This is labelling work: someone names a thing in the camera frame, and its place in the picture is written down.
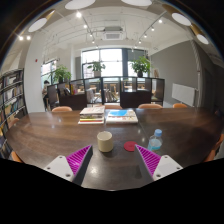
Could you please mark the ceiling air conditioner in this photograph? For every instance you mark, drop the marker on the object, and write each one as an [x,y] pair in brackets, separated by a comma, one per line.
[112,33]

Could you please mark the left potted plant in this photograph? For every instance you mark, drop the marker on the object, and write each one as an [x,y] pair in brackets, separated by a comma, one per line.
[61,74]

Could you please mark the potted plant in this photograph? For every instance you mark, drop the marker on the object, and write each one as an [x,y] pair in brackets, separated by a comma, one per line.
[61,74]
[141,66]
[97,68]

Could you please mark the orange chair far left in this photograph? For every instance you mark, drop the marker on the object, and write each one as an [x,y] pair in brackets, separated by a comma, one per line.
[62,109]

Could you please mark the seated person in background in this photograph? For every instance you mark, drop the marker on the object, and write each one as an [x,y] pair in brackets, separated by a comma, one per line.
[45,93]

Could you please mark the orange chair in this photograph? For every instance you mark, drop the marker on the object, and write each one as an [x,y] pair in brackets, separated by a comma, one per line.
[15,157]
[11,123]
[62,109]
[150,106]
[179,105]
[212,154]
[113,107]

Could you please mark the right stack of books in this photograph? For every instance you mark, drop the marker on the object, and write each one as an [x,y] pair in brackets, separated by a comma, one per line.
[121,116]

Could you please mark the orange chair far right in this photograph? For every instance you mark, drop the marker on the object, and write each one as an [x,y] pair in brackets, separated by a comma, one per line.
[179,105]

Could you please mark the orange chair right side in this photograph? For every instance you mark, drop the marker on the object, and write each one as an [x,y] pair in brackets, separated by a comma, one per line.
[212,154]

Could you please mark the right potted plant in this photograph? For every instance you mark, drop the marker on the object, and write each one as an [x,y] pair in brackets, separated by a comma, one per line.
[141,66]

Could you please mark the orange chair centre right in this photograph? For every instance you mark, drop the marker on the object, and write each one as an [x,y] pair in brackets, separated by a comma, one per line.
[150,106]

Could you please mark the black shelf divider unit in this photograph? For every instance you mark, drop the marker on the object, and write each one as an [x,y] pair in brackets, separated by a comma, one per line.
[127,92]

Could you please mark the clear plastic water bottle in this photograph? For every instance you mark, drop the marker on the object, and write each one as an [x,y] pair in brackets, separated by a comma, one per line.
[155,141]

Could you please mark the orange chair near left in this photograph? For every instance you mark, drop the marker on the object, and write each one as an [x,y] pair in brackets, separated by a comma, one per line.
[15,157]

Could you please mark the middle potted plant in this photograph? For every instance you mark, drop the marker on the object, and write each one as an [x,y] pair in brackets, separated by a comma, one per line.
[97,68]

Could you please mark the white wall radiator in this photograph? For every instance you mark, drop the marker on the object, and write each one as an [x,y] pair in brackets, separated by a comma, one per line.
[183,94]

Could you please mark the tall bookshelf with books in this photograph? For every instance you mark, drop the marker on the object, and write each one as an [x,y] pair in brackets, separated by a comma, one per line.
[12,105]

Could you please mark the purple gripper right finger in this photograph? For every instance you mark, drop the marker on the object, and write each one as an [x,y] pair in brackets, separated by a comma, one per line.
[153,166]

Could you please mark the orange chair left side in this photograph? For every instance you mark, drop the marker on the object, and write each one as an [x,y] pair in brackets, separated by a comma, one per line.
[11,123]

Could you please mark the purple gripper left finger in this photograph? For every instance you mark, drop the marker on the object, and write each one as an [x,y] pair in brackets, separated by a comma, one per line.
[72,167]

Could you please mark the orange chair centre left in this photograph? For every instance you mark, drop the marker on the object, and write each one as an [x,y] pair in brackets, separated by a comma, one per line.
[113,107]

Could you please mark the left stack of books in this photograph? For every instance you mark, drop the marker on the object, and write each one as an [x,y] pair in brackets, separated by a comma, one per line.
[92,115]

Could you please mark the stack of books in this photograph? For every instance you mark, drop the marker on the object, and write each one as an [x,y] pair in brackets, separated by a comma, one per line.
[92,115]
[121,116]

